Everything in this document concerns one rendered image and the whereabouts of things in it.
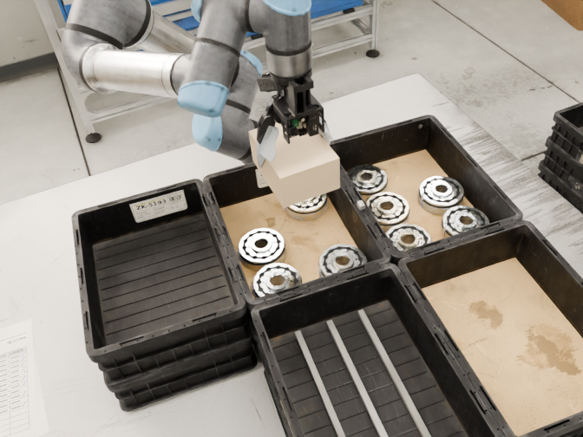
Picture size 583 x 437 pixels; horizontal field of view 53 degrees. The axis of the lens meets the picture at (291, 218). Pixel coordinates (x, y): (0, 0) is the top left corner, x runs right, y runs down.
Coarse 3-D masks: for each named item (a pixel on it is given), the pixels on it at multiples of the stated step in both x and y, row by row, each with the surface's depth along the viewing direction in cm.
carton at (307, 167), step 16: (256, 128) 116; (256, 144) 113; (288, 144) 112; (304, 144) 111; (320, 144) 111; (256, 160) 118; (288, 160) 108; (304, 160) 108; (320, 160) 108; (336, 160) 108; (272, 176) 109; (288, 176) 105; (304, 176) 107; (320, 176) 109; (336, 176) 111; (288, 192) 108; (304, 192) 110; (320, 192) 112
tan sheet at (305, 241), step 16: (224, 208) 142; (240, 208) 142; (256, 208) 142; (272, 208) 141; (240, 224) 138; (256, 224) 138; (272, 224) 138; (288, 224) 137; (304, 224) 137; (320, 224) 137; (336, 224) 136; (288, 240) 134; (304, 240) 133; (320, 240) 133; (336, 240) 133; (352, 240) 132; (288, 256) 130; (304, 256) 130; (256, 272) 128; (304, 272) 127
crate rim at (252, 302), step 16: (208, 176) 136; (208, 192) 132; (224, 224) 125; (368, 224) 122; (224, 240) 121; (384, 256) 115; (240, 272) 117; (352, 272) 113; (288, 288) 112; (304, 288) 111; (256, 304) 109
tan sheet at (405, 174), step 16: (400, 160) 150; (416, 160) 150; (432, 160) 149; (400, 176) 146; (416, 176) 146; (432, 176) 145; (448, 176) 145; (400, 192) 142; (416, 192) 142; (416, 208) 138; (416, 224) 134; (432, 224) 134; (432, 240) 131
